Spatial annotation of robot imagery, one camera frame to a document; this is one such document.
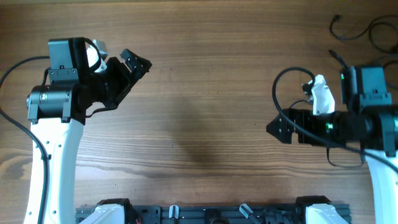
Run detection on thin black USB cable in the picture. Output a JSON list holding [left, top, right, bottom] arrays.
[[329, 14, 398, 54]]

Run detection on black cable gold plug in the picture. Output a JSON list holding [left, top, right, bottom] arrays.
[[328, 49, 397, 69]]

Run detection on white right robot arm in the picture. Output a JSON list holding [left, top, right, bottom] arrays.
[[266, 65, 397, 223]]

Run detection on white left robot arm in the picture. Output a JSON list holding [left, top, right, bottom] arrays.
[[24, 37, 152, 223]]

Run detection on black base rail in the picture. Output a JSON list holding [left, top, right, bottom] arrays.
[[74, 195, 352, 224]]

